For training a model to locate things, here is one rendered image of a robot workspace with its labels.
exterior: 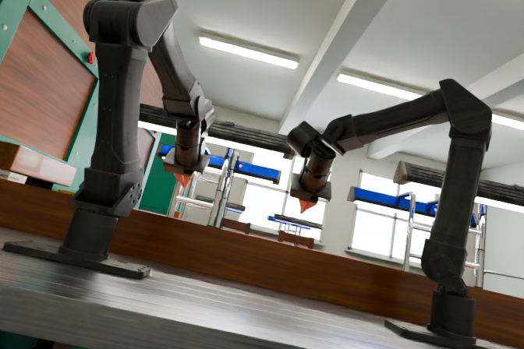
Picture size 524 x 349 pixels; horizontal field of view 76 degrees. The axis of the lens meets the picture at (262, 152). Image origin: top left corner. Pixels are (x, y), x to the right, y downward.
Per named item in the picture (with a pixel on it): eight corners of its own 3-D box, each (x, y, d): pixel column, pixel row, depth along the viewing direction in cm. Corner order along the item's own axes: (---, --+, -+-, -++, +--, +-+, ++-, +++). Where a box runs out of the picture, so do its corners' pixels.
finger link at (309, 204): (285, 199, 92) (293, 173, 86) (309, 205, 91) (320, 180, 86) (282, 216, 86) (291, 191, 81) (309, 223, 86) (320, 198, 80)
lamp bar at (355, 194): (479, 227, 159) (480, 213, 161) (350, 199, 160) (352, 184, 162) (469, 228, 167) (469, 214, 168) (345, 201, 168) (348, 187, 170)
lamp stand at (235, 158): (216, 252, 139) (241, 150, 150) (170, 241, 140) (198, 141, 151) (220, 250, 158) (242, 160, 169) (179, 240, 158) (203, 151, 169)
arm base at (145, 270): (45, 198, 55) (21, 193, 49) (164, 225, 57) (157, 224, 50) (26, 246, 53) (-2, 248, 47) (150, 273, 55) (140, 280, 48)
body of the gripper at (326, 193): (290, 177, 87) (298, 154, 82) (329, 186, 87) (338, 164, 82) (288, 193, 81) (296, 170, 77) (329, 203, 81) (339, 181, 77)
